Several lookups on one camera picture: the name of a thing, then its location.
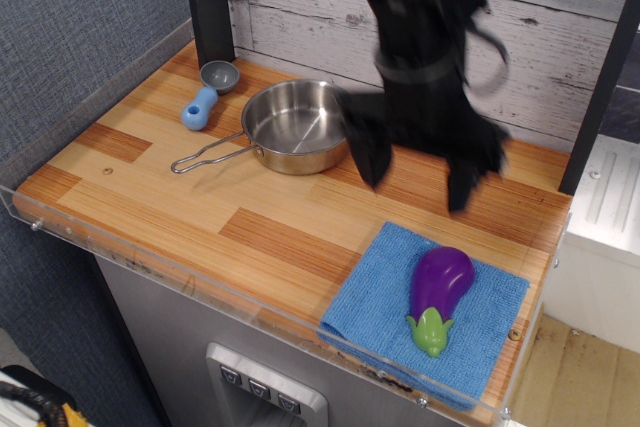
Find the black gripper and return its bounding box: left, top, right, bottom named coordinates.
left=343, top=59, right=508, bottom=212

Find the purple toy eggplant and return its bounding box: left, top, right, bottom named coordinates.
left=405, top=246, right=476, bottom=358

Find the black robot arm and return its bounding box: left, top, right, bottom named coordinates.
left=340, top=0, right=509, bottom=212

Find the stainless steel pan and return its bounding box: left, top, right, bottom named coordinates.
left=171, top=79, right=349, bottom=175

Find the white toy sink unit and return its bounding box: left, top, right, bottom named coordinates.
left=542, top=135, right=639, bottom=352

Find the blue grey measuring scoop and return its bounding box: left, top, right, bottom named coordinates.
left=181, top=60, right=240, bottom=131

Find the silver dispenser button panel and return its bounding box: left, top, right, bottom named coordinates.
left=206, top=342, right=329, bottom=426

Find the grey toy fridge cabinet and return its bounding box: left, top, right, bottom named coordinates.
left=97, top=258, right=455, bottom=426

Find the clear acrylic table guard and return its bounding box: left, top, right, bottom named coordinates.
left=1, top=23, right=568, bottom=426

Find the yellow tape piece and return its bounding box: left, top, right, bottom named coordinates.
left=55, top=403, right=91, bottom=427

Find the black vertical post right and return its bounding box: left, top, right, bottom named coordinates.
left=558, top=0, right=639, bottom=195

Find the black vertical post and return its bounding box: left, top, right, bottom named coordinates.
left=558, top=0, right=639, bottom=195
left=189, top=0, right=236, bottom=66

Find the black vertical post left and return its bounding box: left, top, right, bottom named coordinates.
left=189, top=0, right=236, bottom=66

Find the black braided cable sleeve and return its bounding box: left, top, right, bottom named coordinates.
left=0, top=381, right=66, bottom=427

